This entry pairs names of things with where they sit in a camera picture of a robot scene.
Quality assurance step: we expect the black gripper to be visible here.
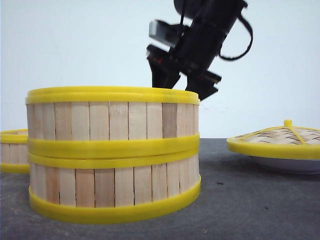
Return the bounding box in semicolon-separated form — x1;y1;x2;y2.
147;0;247;101

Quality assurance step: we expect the bamboo steamer basket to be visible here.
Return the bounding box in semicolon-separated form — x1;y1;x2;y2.
25;86;200;168
29;154;201;224
0;129;30;174

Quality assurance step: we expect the yellow woven bamboo steamer lid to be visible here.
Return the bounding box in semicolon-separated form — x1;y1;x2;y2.
226;119;320;161

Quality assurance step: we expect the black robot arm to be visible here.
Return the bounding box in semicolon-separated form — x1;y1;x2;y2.
146;0;253;101

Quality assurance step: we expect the bamboo steamer basket front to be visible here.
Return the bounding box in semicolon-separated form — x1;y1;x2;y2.
29;154;201;224

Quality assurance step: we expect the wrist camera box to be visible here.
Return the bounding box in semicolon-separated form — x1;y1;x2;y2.
148;20;189;48

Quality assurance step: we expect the black cable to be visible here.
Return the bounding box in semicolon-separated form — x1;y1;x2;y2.
178;0;254;61

